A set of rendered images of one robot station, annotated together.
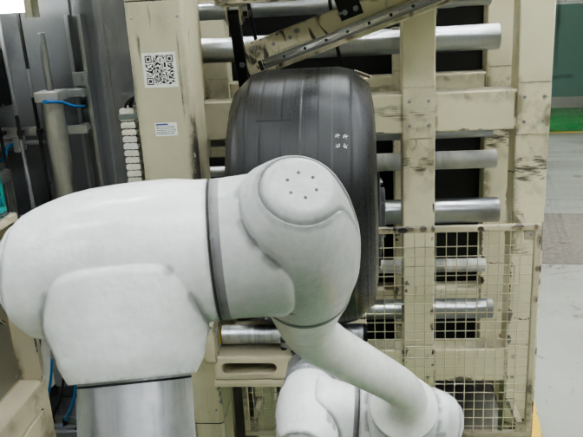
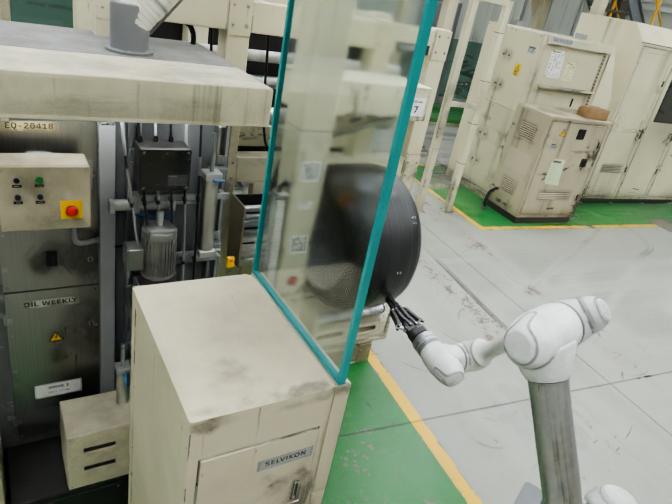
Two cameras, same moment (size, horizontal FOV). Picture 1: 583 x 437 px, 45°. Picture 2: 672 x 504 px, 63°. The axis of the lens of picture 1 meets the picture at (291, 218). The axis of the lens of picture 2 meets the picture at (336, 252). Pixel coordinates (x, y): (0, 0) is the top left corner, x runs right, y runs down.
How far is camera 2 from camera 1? 147 cm
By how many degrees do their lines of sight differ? 39
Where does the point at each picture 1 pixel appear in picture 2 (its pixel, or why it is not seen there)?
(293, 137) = (394, 218)
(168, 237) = (577, 330)
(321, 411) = (458, 360)
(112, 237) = (568, 334)
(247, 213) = (595, 320)
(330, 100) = (403, 195)
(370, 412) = (472, 357)
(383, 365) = not seen: hidden behind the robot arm
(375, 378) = not seen: hidden behind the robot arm
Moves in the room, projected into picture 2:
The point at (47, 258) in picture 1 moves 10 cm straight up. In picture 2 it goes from (555, 344) to (570, 310)
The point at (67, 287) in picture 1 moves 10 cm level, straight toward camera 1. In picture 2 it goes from (560, 353) to (602, 373)
